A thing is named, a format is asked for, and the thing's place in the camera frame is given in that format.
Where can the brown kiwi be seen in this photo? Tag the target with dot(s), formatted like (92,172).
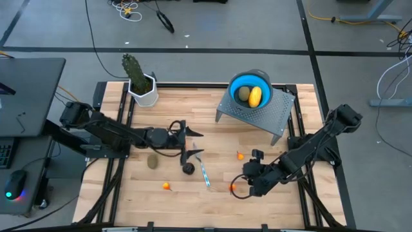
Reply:
(153,161)
(244,93)

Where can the black aluminium table frame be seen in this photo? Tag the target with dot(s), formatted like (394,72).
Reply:
(193,85)

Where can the black desk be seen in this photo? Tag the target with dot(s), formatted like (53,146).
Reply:
(32,96)

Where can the dark plum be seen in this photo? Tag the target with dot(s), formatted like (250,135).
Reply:
(188,169)

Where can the grey desk foot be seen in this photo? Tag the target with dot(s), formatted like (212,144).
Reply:
(370,18)
(392,102)

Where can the grey perforated metal riser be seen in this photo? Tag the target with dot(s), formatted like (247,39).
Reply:
(273,116)

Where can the yellow mango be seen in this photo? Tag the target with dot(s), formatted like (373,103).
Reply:
(255,96)

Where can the black keyboard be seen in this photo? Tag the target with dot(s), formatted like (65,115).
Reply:
(4,154)

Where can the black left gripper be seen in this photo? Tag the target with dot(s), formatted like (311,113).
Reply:
(183,141)

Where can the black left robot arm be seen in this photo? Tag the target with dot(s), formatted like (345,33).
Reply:
(109,129)

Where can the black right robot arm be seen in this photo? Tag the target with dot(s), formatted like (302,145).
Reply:
(322,138)

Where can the small orange fruit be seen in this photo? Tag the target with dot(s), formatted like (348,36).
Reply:
(166,186)
(240,156)
(232,187)

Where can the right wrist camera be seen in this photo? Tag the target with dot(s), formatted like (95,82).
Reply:
(257,154)

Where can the green cactus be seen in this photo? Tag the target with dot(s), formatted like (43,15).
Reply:
(135,72)

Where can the black computer mouse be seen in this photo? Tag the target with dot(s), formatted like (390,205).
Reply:
(15,183)

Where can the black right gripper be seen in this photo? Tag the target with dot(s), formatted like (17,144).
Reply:
(260,178)

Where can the blue collapsible bowl grey rim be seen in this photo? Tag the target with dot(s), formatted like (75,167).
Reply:
(249,80)

